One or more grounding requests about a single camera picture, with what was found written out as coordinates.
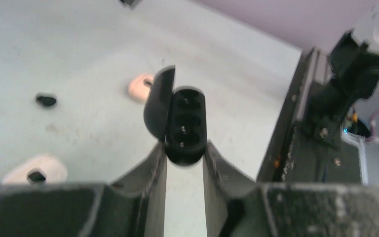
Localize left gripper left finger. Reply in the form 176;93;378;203
0;143;167;237

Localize black earbud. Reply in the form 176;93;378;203
35;93;57;108

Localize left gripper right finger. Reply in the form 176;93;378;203
203;142;379;237

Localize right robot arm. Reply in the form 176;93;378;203
302;2;379;148

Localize black earbud charging case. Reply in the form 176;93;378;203
143;66;207;167

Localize white earbud charging case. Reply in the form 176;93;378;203
2;155;68;184

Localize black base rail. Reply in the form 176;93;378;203
257;47;369;185

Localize beige earbud charging case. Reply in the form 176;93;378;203
128;74;154;103

